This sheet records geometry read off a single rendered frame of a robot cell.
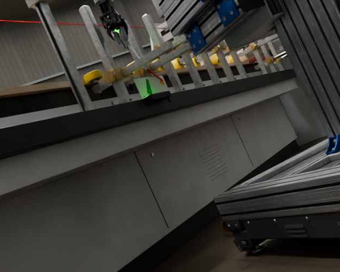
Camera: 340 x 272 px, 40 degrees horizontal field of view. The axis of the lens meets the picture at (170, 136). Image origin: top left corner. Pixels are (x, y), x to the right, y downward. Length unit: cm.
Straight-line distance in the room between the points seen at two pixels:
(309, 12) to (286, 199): 55
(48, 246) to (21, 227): 12
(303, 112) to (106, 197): 305
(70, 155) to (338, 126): 87
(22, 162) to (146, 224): 83
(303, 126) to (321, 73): 326
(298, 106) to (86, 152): 329
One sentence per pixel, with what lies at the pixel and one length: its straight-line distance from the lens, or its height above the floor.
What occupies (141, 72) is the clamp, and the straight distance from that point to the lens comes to 219.
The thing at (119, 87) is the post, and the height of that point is 78.
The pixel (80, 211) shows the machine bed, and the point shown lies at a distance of 187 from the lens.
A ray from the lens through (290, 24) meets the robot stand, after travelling 154.
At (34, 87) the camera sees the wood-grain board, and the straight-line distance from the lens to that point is 192.
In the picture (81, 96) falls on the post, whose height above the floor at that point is 76.
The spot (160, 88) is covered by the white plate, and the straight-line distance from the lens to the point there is 223.
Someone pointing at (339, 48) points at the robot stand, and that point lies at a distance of 143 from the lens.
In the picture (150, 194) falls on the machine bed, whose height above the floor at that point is 30.
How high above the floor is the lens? 42
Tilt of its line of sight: 2 degrees up
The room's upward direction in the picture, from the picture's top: 24 degrees counter-clockwise
